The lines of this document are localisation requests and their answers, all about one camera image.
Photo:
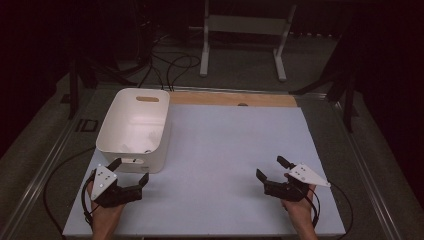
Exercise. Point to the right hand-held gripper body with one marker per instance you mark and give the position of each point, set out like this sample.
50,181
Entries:
286,190

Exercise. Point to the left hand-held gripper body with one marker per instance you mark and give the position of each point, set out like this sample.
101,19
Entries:
115,196

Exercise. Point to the white plastic bin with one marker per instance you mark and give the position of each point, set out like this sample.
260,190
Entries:
133,123

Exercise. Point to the person's left hand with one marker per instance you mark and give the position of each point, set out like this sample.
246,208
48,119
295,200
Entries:
105,223

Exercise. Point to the person's right hand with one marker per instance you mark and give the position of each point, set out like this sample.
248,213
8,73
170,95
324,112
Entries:
301,218

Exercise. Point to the black floor plate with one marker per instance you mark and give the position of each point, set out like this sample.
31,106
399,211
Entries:
87,125

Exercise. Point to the light blue table mat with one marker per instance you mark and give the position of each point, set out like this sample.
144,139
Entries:
216,150

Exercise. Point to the black stand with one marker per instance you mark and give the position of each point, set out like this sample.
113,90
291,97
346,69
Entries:
73,93
348,106

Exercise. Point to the white metal stand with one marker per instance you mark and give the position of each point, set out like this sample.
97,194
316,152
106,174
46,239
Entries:
246,25

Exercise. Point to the metal floor rail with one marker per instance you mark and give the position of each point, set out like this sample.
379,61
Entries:
38,181
361,166

